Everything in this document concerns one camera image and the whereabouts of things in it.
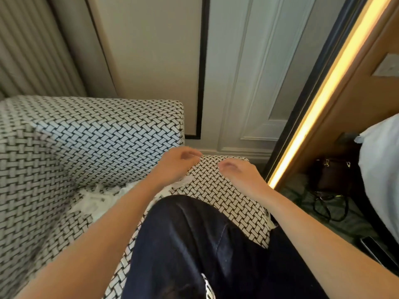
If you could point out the person's left hand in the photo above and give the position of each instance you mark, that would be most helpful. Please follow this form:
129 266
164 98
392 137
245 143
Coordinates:
174 168

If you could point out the person's right hand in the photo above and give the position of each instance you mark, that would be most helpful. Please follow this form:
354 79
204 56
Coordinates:
246 177

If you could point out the pile of white paper scraps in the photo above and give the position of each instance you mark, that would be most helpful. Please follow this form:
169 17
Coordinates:
99 199

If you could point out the black white woven-pattern sofa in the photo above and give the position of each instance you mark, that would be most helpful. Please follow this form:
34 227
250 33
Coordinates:
62 146

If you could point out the person's left forearm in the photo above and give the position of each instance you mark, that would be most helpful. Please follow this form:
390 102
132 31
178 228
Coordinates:
87 246

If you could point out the person's right forearm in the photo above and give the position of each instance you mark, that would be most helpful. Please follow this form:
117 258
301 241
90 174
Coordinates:
330 246

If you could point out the person's striped shirt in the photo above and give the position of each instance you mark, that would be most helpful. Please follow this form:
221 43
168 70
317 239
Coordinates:
209 288

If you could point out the brown handbag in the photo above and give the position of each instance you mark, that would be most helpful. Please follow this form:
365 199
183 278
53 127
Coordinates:
333 175

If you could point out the lit yellow light strip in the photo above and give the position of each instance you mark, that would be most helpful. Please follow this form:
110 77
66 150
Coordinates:
327 90

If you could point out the dark bed base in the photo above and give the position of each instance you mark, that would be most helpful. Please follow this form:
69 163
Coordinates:
371 211

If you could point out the white bed sheet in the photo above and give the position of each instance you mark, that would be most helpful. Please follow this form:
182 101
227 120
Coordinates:
382 171

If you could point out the wooden headboard panel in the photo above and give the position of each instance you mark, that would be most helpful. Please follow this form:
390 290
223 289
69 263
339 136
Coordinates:
364 90

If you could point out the black smartphone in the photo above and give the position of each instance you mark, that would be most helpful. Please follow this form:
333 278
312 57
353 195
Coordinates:
375 250

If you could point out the pleated beige curtain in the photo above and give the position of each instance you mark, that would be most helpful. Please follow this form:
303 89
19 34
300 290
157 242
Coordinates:
37 46

